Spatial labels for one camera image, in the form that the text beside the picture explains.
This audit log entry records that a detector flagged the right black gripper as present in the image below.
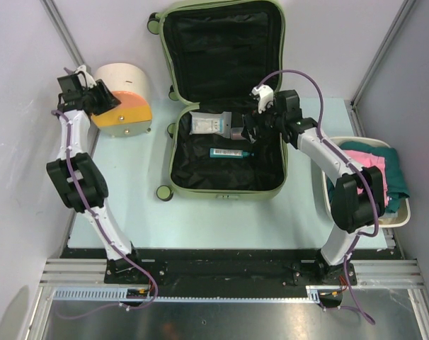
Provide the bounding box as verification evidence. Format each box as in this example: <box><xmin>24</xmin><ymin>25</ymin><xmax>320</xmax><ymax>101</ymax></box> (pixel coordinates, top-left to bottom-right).
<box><xmin>241</xmin><ymin>98</ymin><xmax>285</xmax><ymax>144</ymax></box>

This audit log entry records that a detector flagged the small clear pink-brown jar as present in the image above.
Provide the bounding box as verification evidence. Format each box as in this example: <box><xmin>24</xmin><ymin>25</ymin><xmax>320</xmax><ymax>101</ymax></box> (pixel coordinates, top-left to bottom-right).
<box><xmin>230</xmin><ymin>127</ymin><xmax>246</xmax><ymax>140</ymax></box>

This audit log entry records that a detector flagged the round cream drawer cabinet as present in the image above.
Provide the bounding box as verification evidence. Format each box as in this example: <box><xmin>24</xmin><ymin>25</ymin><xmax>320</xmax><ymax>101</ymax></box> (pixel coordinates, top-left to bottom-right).
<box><xmin>91</xmin><ymin>63</ymin><xmax>152</xmax><ymax>137</ymax></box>

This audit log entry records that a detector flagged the white cloth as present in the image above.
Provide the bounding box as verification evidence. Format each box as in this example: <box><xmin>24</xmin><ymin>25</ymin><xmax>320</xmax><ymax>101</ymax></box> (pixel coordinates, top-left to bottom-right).
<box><xmin>190</xmin><ymin>111</ymin><xmax>231</xmax><ymax>138</ymax></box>

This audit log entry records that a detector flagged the green hard shell suitcase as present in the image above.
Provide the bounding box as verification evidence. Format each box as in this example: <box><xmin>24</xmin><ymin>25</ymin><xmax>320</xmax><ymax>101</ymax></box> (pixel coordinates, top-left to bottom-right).
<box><xmin>147</xmin><ymin>1</ymin><xmax>288</xmax><ymax>200</ymax></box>

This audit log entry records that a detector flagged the pink cloth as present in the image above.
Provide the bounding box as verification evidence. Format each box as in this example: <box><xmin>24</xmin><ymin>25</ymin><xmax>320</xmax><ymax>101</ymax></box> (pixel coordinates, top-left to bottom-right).
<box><xmin>345</xmin><ymin>150</ymin><xmax>389</xmax><ymax>207</ymax></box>

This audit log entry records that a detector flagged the dark teal cloth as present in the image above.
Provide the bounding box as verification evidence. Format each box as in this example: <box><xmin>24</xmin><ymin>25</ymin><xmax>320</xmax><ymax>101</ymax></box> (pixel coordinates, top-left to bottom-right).
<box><xmin>340</xmin><ymin>141</ymin><xmax>410</xmax><ymax>212</ymax></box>

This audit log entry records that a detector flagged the grey blue cloth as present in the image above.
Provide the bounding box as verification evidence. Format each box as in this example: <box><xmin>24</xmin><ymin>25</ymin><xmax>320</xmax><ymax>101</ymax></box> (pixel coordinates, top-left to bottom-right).
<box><xmin>381</xmin><ymin>211</ymin><xmax>399</xmax><ymax>220</ymax></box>

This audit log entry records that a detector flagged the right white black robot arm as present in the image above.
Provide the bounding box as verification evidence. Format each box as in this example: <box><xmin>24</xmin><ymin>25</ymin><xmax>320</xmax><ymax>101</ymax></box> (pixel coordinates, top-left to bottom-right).
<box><xmin>243</xmin><ymin>85</ymin><xmax>385</xmax><ymax>284</ymax></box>

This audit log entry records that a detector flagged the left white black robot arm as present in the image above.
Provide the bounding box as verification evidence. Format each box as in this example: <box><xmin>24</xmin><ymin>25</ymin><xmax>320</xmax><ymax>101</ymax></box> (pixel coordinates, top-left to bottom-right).
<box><xmin>46</xmin><ymin>64</ymin><xmax>144</xmax><ymax>283</ymax></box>

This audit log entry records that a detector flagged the teal spray bottle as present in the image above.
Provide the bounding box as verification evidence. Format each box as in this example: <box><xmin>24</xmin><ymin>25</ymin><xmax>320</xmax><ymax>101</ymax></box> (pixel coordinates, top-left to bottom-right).
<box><xmin>210</xmin><ymin>148</ymin><xmax>254</xmax><ymax>159</ymax></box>

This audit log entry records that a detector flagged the light blue table mat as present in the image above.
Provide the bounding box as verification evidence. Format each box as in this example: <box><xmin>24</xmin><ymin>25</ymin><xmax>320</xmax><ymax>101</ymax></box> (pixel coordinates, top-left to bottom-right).
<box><xmin>67</xmin><ymin>98</ymin><xmax>394</xmax><ymax>251</ymax></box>

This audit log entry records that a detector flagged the white plastic tray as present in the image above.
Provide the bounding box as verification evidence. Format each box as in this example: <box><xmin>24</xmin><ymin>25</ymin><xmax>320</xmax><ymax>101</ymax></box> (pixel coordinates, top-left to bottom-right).
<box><xmin>332</xmin><ymin>137</ymin><xmax>411</xmax><ymax>228</ymax></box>

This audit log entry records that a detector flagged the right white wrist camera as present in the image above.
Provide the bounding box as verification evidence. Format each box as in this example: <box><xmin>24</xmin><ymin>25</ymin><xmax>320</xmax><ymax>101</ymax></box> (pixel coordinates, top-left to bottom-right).
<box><xmin>251</xmin><ymin>84</ymin><xmax>274</xmax><ymax>114</ymax></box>

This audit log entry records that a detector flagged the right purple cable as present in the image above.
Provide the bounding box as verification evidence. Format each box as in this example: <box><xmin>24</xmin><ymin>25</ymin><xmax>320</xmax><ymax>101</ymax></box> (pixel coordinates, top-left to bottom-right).
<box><xmin>258</xmin><ymin>69</ymin><xmax>382</xmax><ymax>325</ymax></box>

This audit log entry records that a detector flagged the purple cable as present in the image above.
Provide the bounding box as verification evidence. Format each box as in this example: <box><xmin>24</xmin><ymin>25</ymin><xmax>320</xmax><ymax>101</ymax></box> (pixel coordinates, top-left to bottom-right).
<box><xmin>50</xmin><ymin>65</ymin><xmax>161</xmax><ymax>319</ymax></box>
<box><xmin>258</xmin><ymin>69</ymin><xmax>382</xmax><ymax>325</ymax></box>

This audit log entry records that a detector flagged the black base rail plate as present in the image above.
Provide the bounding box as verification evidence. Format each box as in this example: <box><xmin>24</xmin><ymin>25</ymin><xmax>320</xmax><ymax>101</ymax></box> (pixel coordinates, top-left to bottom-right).
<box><xmin>60</xmin><ymin>248</ymin><xmax>401</xmax><ymax>299</ymax></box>

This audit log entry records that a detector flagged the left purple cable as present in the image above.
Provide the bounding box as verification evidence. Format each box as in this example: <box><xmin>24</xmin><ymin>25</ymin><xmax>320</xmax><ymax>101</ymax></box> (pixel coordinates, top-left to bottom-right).
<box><xmin>50</xmin><ymin>65</ymin><xmax>161</xmax><ymax>319</ymax></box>

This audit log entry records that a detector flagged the grey slotted cable duct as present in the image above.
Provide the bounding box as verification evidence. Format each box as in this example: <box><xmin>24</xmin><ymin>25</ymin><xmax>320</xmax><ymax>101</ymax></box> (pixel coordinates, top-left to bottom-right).
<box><xmin>53</xmin><ymin>287</ymin><xmax>320</xmax><ymax>304</ymax></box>

